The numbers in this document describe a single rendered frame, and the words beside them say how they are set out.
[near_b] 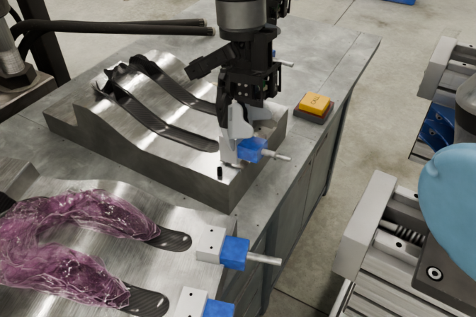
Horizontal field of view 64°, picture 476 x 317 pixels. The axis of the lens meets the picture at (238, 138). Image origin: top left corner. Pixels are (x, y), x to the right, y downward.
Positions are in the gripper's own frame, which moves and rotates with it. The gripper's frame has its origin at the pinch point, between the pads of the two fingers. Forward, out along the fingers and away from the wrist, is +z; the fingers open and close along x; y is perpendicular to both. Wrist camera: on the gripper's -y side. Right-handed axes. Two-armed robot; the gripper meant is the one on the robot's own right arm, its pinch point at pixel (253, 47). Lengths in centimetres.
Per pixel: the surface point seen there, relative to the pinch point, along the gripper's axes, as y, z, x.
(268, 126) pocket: 12.5, 8.3, -15.7
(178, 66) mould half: -13.8, 3.1, -12.0
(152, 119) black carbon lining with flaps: -8.8, 6.1, -28.3
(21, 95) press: -57, 17, -29
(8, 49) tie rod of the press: -60, 5, -25
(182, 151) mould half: 2.2, 6.4, -32.9
